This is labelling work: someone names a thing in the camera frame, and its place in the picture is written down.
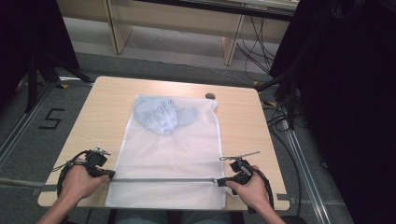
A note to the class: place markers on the grey tape strip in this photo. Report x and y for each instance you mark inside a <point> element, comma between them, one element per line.
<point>45,187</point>

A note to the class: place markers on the light wooden desk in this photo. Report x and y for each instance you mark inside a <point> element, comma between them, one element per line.
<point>174,21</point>

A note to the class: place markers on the metal floor rail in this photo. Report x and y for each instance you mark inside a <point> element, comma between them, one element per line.
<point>306,174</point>
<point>23,124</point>

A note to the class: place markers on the black curtain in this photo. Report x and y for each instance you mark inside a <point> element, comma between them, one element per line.
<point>28,37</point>
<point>348,109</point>

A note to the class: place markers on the black tripod stand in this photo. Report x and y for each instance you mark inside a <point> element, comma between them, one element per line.
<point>46,71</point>

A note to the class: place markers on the person's right hand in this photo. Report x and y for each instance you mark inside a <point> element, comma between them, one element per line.
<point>253,193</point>

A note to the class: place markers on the black metal stand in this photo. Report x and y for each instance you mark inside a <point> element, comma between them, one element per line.
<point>288,93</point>

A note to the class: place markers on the person's left hand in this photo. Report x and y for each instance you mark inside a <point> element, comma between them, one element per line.
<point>77,186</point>

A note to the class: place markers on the grey printed garment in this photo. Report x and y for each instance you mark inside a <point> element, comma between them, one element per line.
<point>162,115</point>

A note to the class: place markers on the white mesh laundry bag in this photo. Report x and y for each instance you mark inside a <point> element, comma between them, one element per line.
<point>174,155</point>

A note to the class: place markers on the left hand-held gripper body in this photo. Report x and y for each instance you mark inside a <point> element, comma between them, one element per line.
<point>96,160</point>

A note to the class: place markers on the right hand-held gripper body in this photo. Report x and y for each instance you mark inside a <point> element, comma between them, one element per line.
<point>242,169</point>

